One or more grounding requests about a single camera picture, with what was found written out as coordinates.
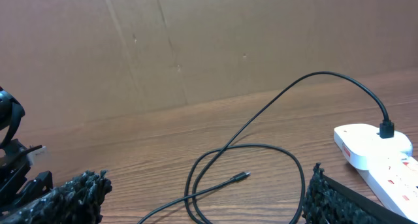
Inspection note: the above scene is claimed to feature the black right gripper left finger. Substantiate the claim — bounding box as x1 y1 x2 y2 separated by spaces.
1 170 112 224

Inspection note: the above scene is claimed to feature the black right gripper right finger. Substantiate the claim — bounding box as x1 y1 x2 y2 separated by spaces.
302 163 414 224

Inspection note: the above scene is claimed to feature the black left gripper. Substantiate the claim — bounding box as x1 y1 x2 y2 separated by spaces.
1 89 53 214

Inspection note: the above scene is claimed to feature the black USB charging cable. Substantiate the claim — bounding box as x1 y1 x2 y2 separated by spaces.
137 71 395 224

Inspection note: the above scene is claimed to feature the white charger adapter plug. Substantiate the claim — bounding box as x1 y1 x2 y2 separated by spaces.
334 123 413 170

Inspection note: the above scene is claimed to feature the white power extension strip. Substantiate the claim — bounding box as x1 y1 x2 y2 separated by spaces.
358 153 417 223

